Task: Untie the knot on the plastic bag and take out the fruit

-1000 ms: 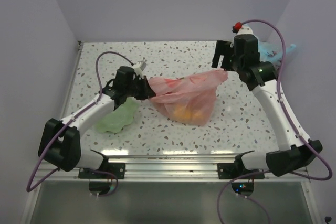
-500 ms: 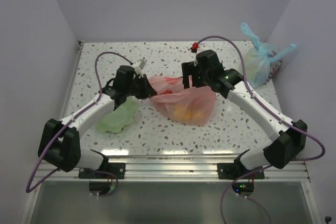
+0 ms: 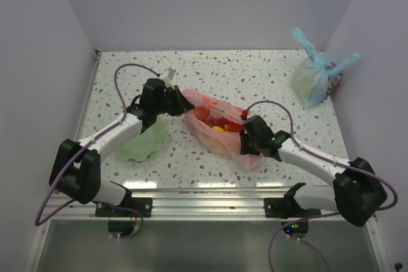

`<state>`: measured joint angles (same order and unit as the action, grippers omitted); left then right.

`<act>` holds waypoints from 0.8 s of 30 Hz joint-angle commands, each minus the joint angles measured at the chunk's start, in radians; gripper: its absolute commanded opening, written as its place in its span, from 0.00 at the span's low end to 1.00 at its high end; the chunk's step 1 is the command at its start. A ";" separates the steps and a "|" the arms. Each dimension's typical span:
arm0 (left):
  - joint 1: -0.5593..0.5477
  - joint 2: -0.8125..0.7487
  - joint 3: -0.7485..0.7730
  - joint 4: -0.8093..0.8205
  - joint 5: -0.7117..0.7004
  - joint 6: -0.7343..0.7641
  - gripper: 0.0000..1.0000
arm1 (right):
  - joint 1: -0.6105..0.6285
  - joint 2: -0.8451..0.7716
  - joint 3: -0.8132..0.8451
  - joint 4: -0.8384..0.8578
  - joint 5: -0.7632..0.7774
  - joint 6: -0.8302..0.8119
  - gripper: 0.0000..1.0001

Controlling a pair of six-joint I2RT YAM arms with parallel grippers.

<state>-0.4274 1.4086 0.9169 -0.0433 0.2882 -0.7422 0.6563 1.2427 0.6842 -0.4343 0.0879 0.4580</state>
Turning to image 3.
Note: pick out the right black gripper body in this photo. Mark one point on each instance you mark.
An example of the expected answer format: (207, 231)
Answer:
(255, 143)

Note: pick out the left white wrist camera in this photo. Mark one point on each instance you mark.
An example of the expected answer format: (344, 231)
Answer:
(167, 77)

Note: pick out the black base bracket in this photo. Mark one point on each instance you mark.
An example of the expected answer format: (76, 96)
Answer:
(134, 205)
(284, 207)

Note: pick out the blue knotted plastic bag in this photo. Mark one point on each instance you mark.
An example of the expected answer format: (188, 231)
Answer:
(319, 74)

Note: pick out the right black base bracket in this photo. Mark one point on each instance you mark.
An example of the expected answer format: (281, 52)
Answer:
(284, 207)

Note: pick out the aluminium mounting rail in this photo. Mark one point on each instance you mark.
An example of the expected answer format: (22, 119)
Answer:
(200, 204)

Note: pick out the green plastic plate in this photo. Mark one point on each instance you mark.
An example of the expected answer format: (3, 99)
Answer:
(139, 148)

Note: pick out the pink plastic bag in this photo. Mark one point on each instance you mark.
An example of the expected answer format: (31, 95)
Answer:
(217, 125)

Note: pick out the left black base bracket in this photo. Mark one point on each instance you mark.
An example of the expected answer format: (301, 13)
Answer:
(134, 205)

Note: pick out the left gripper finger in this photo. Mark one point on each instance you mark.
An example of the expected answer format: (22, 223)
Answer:
(180, 108)
(177, 97)

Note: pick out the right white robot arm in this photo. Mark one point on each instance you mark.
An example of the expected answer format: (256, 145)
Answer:
(351, 188)

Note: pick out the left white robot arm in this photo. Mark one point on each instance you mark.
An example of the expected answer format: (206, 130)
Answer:
(77, 167)

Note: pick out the orange fruit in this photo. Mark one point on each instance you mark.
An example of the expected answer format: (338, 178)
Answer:
(217, 128)

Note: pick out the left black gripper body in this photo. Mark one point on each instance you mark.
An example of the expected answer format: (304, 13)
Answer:
(164, 105)

